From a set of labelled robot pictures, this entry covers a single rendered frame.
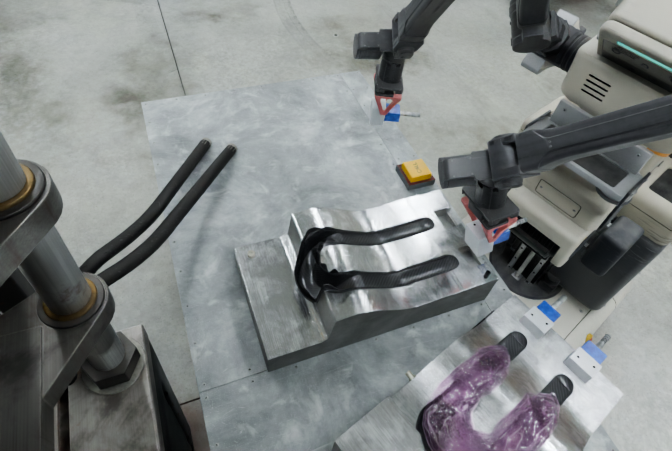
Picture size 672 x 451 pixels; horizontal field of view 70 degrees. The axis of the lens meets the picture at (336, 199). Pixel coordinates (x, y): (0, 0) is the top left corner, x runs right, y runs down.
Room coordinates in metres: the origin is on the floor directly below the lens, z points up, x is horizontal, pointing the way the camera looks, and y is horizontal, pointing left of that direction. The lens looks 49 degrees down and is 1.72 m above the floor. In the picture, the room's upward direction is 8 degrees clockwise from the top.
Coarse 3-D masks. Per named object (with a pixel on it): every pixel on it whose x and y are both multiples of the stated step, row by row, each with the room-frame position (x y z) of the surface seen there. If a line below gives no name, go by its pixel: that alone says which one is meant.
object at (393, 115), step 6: (372, 102) 1.01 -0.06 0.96; (384, 102) 1.02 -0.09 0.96; (372, 108) 0.99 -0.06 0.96; (384, 108) 0.99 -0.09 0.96; (396, 108) 1.02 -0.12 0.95; (372, 114) 0.99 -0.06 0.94; (378, 114) 0.99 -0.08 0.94; (390, 114) 0.99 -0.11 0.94; (396, 114) 1.00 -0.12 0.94; (402, 114) 1.01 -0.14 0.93; (408, 114) 1.01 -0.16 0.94; (414, 114) 1.02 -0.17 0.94; (372, 120) 0.99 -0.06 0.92; (378, 120) 0.99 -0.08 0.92; (384, 120) 0.99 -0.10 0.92; (390, 120) 0.99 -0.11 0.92; (396, 120) 1.00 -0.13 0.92
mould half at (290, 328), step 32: (320, 224) 0.61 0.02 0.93; (352, 224) 0.65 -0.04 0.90; (384, 224) 0.67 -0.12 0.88; (256, 256) 0.56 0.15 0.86; (288, 256) 0.57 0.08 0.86; (320, 256) 0.53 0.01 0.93; (352, 256) 0.55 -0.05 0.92; (384, 256) 0.59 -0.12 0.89; (416, 256) 0.60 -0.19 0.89; (256, 288) 0.48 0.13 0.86; (288, 288) 0.49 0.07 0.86; (384, 288) 0.50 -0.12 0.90; (416, 288) 0.52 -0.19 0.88; (448, 288) 0.53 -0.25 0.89; (480, 288) 0.55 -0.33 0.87; (256, 320) 0.41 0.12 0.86; (288, 320) 0.42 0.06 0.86; (320, 320) 0.43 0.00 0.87; (352, 320) 0.41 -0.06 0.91; (384, 320) 0.45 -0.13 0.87; (416, 320) 0.49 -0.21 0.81; (288, 352) 0.36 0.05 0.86; (320, 352) 0.39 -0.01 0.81
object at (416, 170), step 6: (408, 162) 0.94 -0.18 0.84; (414, 162) 0.94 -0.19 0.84; (420, 162) 0.94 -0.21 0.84; (402, 168) 0.93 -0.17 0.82; (408, 168) 0.91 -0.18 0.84; (414, 168) 0.92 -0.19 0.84; (420, 168) 0.92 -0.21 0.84; (426, 168) 0.92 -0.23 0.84; (408, 174) 0.90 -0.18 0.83; (414, 174) 0.89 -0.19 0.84; (420, 174) 0.90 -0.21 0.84; (426, 174) 0.90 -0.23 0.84; (414, 180) 0.88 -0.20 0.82
